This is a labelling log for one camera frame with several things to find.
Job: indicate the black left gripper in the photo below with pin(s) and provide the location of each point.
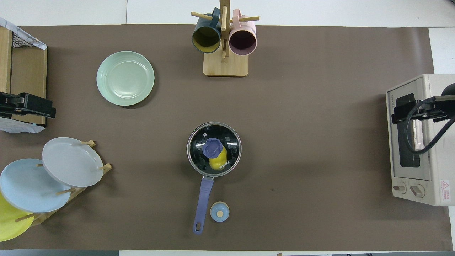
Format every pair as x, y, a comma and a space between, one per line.
7, 105

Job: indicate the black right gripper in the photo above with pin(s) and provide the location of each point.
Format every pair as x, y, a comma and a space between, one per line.
440, 112

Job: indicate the glass lid blue knob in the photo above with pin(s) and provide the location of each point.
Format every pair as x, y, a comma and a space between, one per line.
212, 147

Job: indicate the grey plate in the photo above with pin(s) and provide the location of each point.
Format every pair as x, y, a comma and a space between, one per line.
73, 161

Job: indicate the light blue plate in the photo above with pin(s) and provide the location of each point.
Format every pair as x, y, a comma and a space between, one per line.
28, 186

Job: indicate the mint green plate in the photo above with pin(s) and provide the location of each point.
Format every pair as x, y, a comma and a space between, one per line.
125, 78

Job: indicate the wooden plate rack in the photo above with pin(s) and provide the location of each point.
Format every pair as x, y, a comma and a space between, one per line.
76, 193

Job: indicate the yellow plate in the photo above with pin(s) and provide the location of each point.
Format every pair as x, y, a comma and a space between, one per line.
10, 224

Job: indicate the white crumpled paper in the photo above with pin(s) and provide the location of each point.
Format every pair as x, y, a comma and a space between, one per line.
17, 126

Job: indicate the beige toaster oven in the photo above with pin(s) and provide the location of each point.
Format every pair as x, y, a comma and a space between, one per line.
437, 149

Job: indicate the brown table mat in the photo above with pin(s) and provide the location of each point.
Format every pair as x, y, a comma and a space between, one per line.
302, 142

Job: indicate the pink ribbed mug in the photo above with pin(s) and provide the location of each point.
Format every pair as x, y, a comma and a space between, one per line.
242, 42

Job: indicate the dark teal mug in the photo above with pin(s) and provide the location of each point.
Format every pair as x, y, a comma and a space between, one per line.
206, 39

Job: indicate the wooden mug tree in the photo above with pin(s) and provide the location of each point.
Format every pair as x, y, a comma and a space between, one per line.
225, 65

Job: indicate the dark blue saucepan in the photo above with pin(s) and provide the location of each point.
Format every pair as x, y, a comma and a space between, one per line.
204, 199

